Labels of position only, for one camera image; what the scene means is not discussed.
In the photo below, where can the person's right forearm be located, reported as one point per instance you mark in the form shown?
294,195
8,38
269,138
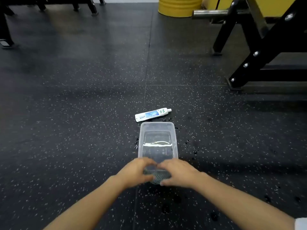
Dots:
239,203

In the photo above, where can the steel barbell bar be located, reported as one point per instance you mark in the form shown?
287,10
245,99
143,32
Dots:
208,13

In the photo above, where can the white toothpaste tube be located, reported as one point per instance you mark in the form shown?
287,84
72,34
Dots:
151,114

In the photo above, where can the black bench frame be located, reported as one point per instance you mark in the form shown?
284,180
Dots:
91,5

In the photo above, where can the black steel weight rack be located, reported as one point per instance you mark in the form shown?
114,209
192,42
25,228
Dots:
263,47

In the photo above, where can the person's right hand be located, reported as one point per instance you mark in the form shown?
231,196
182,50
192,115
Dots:
183,174

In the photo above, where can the grey mesh scrubbing cloth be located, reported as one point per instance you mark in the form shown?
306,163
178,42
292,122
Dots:
157,176

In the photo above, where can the person's right thumb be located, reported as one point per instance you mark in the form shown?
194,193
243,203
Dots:
168,182

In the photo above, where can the white sleeve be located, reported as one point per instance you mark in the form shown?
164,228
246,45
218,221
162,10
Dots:
301,223

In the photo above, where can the person's left fingers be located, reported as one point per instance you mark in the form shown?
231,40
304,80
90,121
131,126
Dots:
148,163

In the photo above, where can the clear plastic container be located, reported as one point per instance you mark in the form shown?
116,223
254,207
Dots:
157,141

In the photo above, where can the person's left forearm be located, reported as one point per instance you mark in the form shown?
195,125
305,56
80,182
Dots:
86,205

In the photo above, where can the yellow metal barrel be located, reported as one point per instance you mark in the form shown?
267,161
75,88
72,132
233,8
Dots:
179,5

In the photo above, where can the person's left hand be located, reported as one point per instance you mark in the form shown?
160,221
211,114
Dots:
133,172

